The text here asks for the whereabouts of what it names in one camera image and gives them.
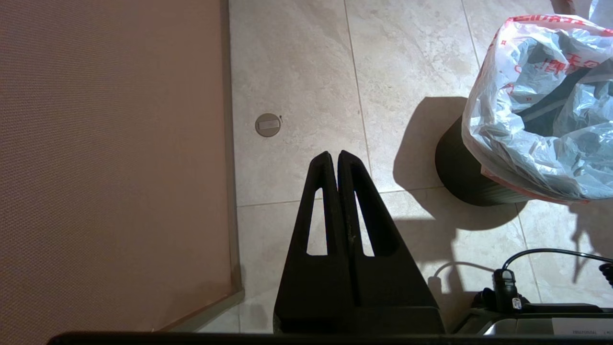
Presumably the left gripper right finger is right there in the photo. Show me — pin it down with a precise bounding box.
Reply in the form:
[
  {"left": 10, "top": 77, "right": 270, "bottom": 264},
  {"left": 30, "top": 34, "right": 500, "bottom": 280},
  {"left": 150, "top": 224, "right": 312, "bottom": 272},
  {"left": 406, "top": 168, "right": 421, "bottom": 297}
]
[{"left": 338, "top": 150, "right": 446, "bottom": 335}]

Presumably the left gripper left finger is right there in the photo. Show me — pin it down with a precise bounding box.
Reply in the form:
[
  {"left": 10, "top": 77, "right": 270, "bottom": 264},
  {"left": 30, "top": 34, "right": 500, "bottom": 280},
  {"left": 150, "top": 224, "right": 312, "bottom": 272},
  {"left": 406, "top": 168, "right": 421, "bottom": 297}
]
[{"left": 273, "top": 151, "right": 358, "bottom": 335}]

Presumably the black round trash bin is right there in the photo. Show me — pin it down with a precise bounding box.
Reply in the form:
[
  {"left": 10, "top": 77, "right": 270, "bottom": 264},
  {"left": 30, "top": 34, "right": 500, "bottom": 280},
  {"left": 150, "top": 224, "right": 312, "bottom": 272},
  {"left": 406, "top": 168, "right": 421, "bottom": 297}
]
[{"left": 435, "top": 115, "right": 533, "bottom": 207}]

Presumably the round metal floor drain cover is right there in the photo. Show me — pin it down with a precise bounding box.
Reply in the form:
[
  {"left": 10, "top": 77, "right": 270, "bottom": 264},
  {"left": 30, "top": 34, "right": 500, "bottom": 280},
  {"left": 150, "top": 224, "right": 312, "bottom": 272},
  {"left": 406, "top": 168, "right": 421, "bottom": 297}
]
[{"left": 255, "top": 113, "right": 282, "bottom": 138}]

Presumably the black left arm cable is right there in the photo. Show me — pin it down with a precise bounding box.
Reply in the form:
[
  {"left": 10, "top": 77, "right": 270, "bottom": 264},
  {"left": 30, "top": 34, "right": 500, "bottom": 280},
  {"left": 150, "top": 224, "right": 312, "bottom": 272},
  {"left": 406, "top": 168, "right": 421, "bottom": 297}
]
[{"left": 472, "top": 248, "right": 613, "bottom": 314}]

